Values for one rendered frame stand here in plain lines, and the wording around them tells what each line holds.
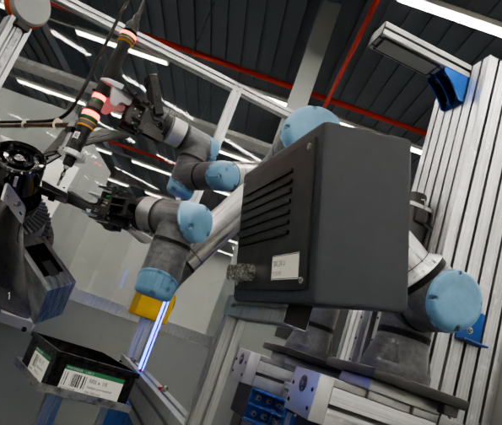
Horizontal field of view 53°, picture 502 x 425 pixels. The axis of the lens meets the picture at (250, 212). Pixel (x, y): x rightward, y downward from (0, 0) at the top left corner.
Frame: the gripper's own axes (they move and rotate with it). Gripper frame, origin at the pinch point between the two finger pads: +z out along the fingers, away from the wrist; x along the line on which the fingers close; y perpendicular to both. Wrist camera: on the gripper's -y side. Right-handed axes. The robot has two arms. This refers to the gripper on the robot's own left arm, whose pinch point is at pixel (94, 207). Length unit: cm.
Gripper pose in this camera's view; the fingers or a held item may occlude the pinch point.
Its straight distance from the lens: 122.0
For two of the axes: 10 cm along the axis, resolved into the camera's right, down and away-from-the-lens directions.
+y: -5.4, -3.0, -7.9
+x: -2.6, 9.5, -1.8
